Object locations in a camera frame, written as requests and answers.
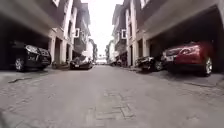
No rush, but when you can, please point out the grey paved street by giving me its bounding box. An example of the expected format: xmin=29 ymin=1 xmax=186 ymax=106
xmin=0 ymin=64 xmax=224 ymax=128

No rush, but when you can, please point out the row of multi-storey buildings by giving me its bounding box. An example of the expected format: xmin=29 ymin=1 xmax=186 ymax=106
xmin=0 ymin=0 xmax=99 ymax=71
xmin=105 ymin=0 xmax=224 ymax=74

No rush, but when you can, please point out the black car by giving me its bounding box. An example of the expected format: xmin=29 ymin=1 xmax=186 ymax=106
xmin=7 ymin=41 xmax=53 ymax=73

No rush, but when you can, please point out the dark car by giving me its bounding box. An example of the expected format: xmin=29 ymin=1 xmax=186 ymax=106
xmin=134 ymin=55 xmax=165 ymax=73
xmin=68 ymin=54 xmax=94 ymax=71

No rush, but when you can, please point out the red car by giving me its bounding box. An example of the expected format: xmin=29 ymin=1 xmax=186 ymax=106
xmin=160 ymin=40 xmax=215 ymax=77

